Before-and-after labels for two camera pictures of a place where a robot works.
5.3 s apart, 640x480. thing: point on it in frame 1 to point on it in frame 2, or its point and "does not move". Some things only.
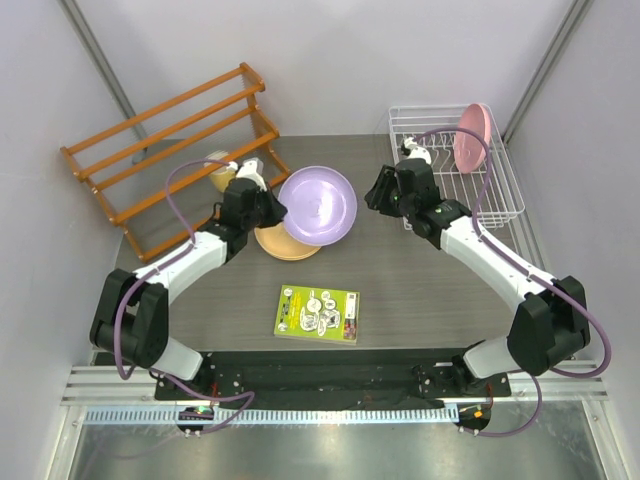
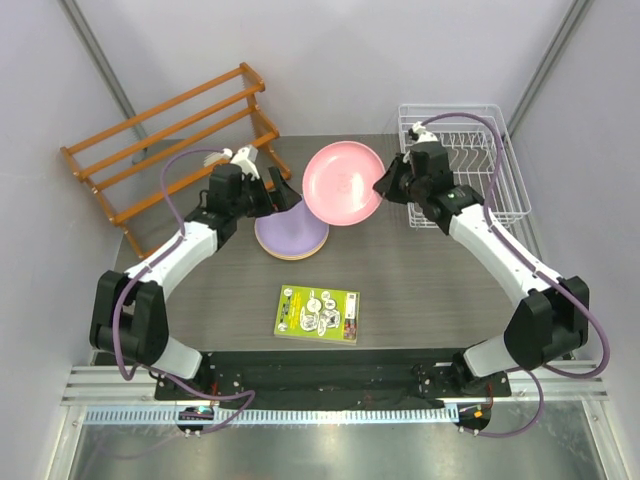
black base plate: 333,380 does not move
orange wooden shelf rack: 162,173 does not move
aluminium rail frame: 113,427 does not move
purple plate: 320,204 to 290,232
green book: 318,314 does not move
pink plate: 469,151 to 338,181
